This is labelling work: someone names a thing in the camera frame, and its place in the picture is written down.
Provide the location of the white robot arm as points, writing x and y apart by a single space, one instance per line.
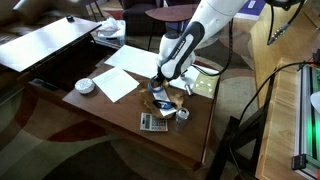
181 46

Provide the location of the clear jar with silver lid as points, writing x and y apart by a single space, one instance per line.
182 117

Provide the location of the grey calculator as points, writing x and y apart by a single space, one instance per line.
153 122

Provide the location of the olive green book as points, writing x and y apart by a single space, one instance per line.
206 86

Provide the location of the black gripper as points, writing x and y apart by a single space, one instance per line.
160 80

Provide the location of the raised glossy table lid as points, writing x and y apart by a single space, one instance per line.
43 41

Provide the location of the small black round object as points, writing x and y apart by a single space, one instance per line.
70 18

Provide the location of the black metal stand frame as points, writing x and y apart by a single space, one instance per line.
230 146

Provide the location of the small silver cylinder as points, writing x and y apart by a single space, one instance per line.
188 89

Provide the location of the brown leather sofa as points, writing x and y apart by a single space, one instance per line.
30 11

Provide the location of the small white paper sheet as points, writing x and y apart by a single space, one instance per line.
115 83

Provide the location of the white rounded object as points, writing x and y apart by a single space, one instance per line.
316 101

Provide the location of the brown wooden coffee table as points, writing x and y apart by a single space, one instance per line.
123 113

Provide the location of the blue safety glasses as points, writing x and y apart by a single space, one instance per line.
163 104

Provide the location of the large white paper sheet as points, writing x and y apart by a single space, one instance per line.
133 61

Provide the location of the round dark side table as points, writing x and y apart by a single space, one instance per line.
166 13

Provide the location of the dark armchair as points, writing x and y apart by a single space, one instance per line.
143 18

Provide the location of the aluminium rail with green light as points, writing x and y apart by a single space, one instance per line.
305 133

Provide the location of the white wall outlet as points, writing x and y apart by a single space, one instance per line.
252 3

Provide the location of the small silver clip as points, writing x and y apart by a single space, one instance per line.
183 76

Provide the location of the patterned area rug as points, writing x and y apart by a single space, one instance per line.
66 153

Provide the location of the white bowl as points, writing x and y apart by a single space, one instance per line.
84 86

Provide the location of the light wooden bench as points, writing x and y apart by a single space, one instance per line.
290 46

